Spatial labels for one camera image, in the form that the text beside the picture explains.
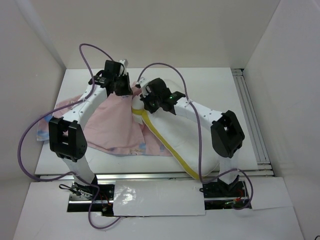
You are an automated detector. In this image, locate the white pillow yellow trim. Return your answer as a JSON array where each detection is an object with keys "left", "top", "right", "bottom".
[{"left": 131, "top": 97, "right": 224, "bottom": 180}]

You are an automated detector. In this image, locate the pink printed pillowcase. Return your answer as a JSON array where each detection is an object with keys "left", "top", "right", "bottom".
[{"left": 36, "top": 86, "right": 173, "bottom": 158}]

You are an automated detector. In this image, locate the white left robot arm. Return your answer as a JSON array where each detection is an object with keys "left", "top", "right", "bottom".
[{"left": 48, "top": 59, "right": 133, "bottom": 200}]

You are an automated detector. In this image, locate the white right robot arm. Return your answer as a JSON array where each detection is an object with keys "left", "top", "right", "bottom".
[{"left": 132, "top": 77, "right": 245, "bottom": 196}]

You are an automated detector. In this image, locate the white cover sheet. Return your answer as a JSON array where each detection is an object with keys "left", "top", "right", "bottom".
[{"left": 112, "top": 179, "right": 206, "bottom": 217}]

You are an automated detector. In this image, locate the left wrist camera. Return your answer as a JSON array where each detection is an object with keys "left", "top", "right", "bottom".
[{"left": 118, "top": 59, "right": 129, "bottom": 76}]

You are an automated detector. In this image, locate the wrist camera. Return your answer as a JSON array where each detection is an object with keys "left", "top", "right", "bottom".
[
  {"left": 118, "top": 59, "right": 129, "bottom": 76},
  {"left": 135, "top": 77, "right": 150, "bottom": 96}
]

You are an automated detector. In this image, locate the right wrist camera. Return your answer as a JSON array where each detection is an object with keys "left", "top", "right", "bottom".
[{"left": 135, "top": 77, "right": 150, "bottom": 96}]

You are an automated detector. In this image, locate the aluminium front rail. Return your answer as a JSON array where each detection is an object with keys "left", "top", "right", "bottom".
[{"left": 38, "top": 171, "right": 275, "bottom": 181}]

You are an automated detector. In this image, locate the aluminium side rail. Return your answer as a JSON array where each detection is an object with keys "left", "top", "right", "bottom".
[{"left": 231, "top": 68, "right": 271, "bottom": 165}]

